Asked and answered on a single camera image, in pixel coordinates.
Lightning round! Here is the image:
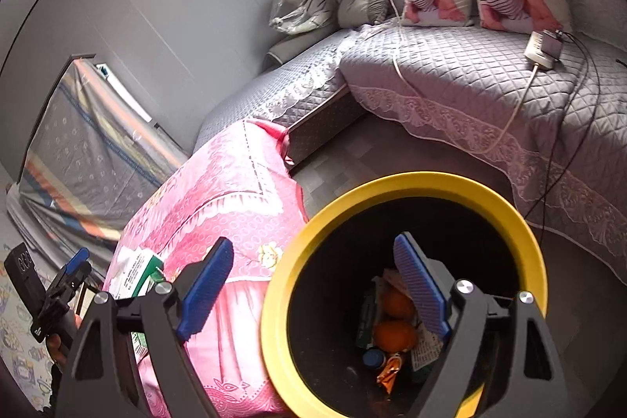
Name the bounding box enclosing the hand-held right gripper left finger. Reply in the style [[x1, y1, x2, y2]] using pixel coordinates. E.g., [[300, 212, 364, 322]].
[[54, 237, 235, 418]]

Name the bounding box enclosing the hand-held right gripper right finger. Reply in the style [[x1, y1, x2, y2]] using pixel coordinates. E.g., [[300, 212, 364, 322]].
[[393, 232, 571, 418]]

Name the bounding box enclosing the tiger plush in plastic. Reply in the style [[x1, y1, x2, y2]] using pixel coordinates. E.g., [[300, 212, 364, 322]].
[[268, 0, 339, 38]]

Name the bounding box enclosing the grey power adapter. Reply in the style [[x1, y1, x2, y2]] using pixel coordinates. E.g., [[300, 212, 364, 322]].
[[541, 29, 565, 56]]

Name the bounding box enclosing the cartoon printed mat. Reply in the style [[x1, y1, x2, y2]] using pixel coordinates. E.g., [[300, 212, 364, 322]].
[[0, 246, 54, 409]]

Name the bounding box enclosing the grey striped plush cushion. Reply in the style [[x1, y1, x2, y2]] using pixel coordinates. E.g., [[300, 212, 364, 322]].
[[337, 0, 393, 28]]

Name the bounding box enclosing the black cable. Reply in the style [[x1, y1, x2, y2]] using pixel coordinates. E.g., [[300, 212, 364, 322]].
[[524, 31, 608, 242]]

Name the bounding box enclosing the green printed paper box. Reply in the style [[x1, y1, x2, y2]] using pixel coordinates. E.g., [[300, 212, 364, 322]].
[[128, 331, 152, 362]]

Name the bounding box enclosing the person's left hand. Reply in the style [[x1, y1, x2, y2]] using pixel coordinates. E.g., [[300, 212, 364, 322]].
[[46, 315, 82, 367]]

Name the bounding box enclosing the white printed paper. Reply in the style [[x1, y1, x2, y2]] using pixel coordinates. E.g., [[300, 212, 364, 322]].
[[410, 327, 444, 372]]

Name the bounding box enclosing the pink floral blanket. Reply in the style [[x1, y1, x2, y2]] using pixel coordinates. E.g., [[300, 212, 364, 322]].
[[103, 118, 310, 418]]

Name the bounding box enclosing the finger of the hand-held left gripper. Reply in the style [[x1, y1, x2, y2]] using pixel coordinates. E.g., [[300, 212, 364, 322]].
[[61, 246, 93, 277], [46, 264, 94, 304]]

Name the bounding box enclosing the white cable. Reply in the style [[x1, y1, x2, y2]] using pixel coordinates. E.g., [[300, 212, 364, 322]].
[[406, 65, 540, 157], [379, 0, 422, 105]]

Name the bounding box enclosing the yellow rimmed black trash bin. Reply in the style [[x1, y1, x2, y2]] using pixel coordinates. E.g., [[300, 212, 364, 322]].
[[261, 172, 548, 418]]

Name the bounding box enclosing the blue bottle cap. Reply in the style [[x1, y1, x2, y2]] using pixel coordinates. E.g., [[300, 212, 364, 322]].
[[362, 348, 388, 370]]

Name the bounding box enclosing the white power strip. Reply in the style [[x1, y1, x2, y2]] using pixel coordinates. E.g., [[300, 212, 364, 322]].
[[524, 30, 556, 70]]

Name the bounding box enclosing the striped folded mattress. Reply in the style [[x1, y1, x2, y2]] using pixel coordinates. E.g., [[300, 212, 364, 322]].
[[7, 53, 189, 272]]

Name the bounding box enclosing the grey quilted sofa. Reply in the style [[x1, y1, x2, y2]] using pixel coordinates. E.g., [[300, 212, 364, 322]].
[[193, 0, 627, 296]]

